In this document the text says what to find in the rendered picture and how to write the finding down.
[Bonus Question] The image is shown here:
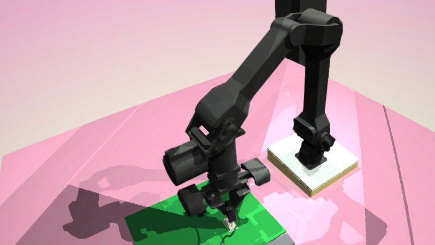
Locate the green circuit board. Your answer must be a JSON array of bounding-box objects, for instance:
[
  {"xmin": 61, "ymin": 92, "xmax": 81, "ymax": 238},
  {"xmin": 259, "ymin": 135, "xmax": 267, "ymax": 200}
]
[{"xmin": 125, "ymin": 192, "xmax": 286, "ymax": 245}]

